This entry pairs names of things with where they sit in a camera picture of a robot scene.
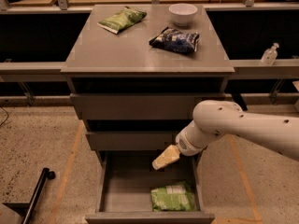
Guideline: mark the light green rice chip bag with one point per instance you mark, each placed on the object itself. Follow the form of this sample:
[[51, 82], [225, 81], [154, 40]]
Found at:
[[176, 197]]

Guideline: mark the grey middle drawer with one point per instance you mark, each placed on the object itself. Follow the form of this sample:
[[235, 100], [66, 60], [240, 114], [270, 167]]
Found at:
[[111, 141]]

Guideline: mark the grey top drawer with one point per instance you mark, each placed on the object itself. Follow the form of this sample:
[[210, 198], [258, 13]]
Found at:
[[133, 106]]

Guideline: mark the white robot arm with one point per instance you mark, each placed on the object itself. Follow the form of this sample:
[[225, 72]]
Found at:
[[211, 120]]

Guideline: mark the grey drawer cabinet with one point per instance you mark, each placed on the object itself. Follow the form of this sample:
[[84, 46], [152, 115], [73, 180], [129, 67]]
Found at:
[[97, 46]]

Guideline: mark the black metal leg with wheel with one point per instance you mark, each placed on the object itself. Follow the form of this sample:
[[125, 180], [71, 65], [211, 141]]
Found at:
[[30, 207]]

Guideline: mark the clear sanitizer bottle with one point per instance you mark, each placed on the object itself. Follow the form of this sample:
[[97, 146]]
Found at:
[[270, 55]]

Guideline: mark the dark green chip bag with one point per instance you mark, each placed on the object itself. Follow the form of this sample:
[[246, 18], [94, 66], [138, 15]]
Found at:
[[122, 20]]

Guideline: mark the grey open bottom drawer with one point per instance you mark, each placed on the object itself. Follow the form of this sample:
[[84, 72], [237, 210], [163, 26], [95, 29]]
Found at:
[[124, 190]]

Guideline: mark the grey metal rail shelf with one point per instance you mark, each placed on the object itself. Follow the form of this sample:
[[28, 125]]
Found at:
[[19, 72]]

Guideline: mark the white bowl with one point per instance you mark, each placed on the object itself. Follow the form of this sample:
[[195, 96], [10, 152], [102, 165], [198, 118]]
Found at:
[[182, 14]]

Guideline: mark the blue chip bag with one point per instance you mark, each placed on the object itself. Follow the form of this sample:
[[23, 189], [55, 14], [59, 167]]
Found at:
[[172, 39]]

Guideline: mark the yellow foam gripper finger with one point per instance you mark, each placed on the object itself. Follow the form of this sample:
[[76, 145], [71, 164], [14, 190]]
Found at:
[[169, 155]]

